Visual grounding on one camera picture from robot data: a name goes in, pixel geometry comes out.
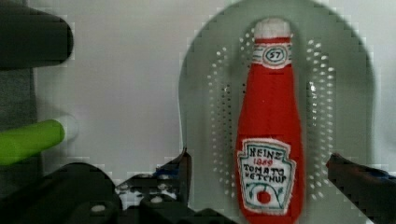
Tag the red felt ketchup bottle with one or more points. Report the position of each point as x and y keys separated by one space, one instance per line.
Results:
x=269 y=158

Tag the green marker pen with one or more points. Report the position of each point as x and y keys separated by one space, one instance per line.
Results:
x=24 y=142

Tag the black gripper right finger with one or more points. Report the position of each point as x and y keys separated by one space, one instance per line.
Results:
x=371 y=190

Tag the black cylinder upper left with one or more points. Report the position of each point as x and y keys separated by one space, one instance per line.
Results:
x=32 y=38

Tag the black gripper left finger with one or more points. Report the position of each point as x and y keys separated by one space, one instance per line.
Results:
x=162 y=197

